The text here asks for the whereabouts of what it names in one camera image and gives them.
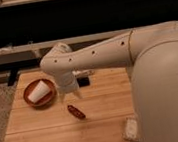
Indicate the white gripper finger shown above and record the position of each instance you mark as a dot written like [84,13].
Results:
[62,98]
[77,93]

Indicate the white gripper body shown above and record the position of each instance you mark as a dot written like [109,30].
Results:
[66,83]

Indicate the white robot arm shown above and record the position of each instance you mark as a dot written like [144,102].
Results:
[152,55]

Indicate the small brown oblong object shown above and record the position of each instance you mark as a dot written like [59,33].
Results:
[76,112]

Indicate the white paper cup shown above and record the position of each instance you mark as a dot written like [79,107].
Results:
[40,90]

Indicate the wooden table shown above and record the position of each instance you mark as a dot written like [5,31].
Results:
[106,104]

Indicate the brown round bowl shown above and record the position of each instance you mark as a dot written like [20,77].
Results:
[43,101]

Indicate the grey horizontal rail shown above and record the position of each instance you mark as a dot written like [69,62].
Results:
[31,51]

